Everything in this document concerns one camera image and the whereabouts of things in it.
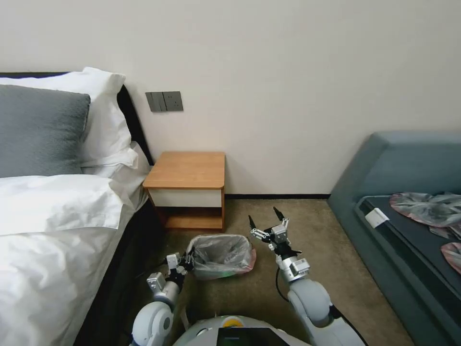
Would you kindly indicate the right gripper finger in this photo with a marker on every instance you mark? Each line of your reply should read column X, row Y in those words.
column 260, row 233
column 282, row 219

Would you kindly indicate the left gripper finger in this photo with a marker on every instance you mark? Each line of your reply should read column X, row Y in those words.
column 188, row 256
column 191, row 268

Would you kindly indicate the small trash can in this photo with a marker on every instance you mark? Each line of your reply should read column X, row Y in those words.
column 237, row 272

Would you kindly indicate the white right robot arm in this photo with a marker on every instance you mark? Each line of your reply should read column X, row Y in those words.
column 309, row 299

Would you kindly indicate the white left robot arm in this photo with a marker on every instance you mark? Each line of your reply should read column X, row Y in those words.
column 153, row 317

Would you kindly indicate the clear bin liner bag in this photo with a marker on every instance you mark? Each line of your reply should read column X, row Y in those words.
column 221, row 252

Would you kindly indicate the crumpled clear garbage bag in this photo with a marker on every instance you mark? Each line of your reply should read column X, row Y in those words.
column 421, row 211

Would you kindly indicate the black baseboard strip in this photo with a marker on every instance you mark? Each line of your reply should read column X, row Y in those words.
column 277, row 196

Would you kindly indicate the white robot front shell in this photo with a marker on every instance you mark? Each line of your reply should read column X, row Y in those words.
column 216, row 331

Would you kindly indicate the wooden nightstand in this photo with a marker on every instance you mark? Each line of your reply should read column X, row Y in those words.
column 187, row 173

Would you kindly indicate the white paper label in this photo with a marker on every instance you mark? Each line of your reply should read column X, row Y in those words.
column 376, row 218

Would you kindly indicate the teal sofa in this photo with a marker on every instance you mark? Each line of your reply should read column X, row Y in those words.
column 389, row 165

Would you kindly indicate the white duvet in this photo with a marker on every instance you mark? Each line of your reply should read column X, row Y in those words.
column 47, row 259

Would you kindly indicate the white pillow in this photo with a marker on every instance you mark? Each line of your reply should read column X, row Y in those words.
column 106, row 122

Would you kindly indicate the grey pillow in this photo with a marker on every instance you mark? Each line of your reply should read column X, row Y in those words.
column 39, row 133

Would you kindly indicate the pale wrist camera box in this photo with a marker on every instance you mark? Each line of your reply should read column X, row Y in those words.
column 280, row 235
column 173, row 262

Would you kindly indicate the black bed frame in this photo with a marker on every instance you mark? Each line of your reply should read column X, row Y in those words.
column 119, row 274

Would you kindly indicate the grey wall switch panel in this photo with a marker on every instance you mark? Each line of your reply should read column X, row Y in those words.
column 164, row 101

